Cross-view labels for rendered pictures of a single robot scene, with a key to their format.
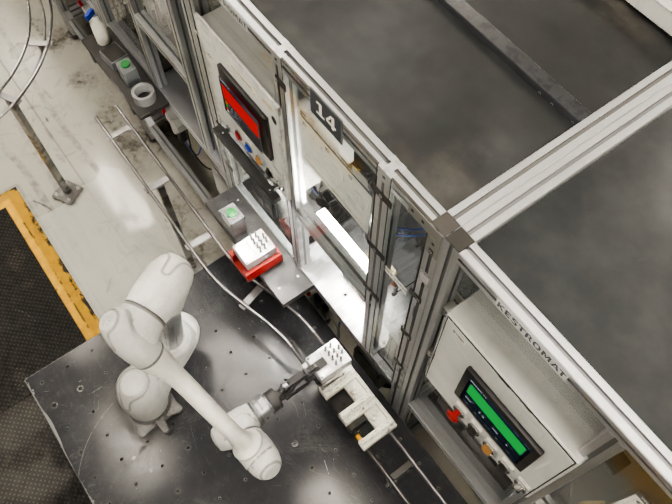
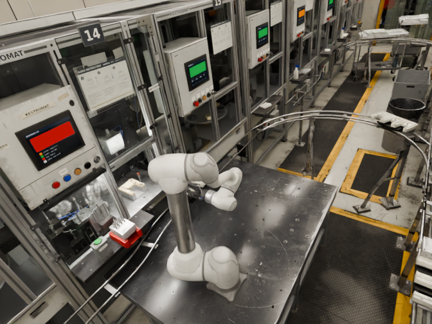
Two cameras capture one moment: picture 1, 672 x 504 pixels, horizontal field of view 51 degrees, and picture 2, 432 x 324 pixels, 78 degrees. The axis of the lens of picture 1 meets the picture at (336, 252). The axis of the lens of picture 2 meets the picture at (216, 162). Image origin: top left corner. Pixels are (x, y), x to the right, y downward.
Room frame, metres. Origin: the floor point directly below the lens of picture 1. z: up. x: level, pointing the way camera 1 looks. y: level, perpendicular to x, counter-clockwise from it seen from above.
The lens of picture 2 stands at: (0.89, 1.58, 2.16)
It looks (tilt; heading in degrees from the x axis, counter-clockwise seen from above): 34 degrees down; 256
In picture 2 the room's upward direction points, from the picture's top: 9 degrees counter-clockwise
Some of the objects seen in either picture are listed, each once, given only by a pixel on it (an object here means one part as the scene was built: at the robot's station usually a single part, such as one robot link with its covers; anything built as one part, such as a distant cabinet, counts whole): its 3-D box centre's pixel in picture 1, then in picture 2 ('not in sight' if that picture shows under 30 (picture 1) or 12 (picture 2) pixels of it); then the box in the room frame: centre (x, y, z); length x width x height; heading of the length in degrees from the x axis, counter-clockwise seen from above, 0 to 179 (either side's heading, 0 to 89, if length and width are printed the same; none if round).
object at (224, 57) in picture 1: (276, 94); (39, 142); (1.41, 0.18, 1.60); 0.42 x 0.29 x 0.46; 36
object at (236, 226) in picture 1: (235, 219); (101, 247); (1.33, 0.38, 0.97); 0.08 x 0.08 x 0.12; 36
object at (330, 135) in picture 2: not in sight; (352, 92); (-3.03, -2.37, 0.01); 5.85 x 0.59 x 0.01; 36
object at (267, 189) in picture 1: (246, 161); (74, 186); (1.33, 0.29, 1.37); 0.36 x 0.04 x 0.04; 36
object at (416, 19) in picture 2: not in sight; (409, 38); (-5.18, -3.20, 0.48); 0.84 x 0.58 x 0.97; 44
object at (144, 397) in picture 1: (141, 389); (222, 265); (0.71, 0.68, 0.85); 0.18 x 0.16 x 0.22; 154
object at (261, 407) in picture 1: (261, 408); (211, 197); (0.62, 0.25, 0.96); 0.09 x 0.06 x 0.09; 37
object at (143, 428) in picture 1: (151, 407); (228, 276); (0.69, 0.68, 0.71); 0.22 x 0.18 x 0.06; 36
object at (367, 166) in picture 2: not in sight; (373, 173); (-1.50, -0.30, 0.01); 1.00 x 0.55 x 0.01; 36
